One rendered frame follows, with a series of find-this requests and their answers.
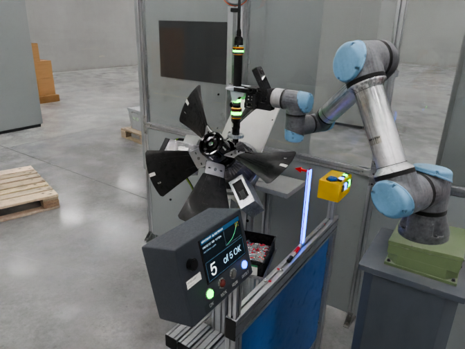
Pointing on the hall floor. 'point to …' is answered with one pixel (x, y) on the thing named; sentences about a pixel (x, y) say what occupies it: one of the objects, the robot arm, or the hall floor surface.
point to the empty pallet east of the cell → (25, 192)
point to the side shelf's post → (266, 213)
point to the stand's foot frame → (195, 336)
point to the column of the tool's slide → (230, 55)
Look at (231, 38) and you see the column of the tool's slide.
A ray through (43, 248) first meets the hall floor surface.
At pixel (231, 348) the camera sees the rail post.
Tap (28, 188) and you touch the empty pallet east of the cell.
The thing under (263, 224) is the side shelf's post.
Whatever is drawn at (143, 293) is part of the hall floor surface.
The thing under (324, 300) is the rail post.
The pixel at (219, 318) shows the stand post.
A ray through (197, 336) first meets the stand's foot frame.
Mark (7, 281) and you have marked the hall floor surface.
